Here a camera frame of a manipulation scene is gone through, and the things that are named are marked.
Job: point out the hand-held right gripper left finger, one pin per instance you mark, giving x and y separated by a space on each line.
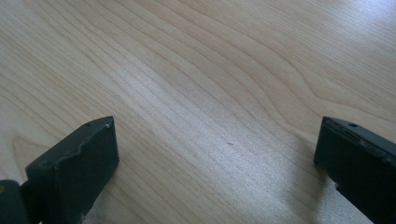
77 168

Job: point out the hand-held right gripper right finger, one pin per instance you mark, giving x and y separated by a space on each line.
358 161

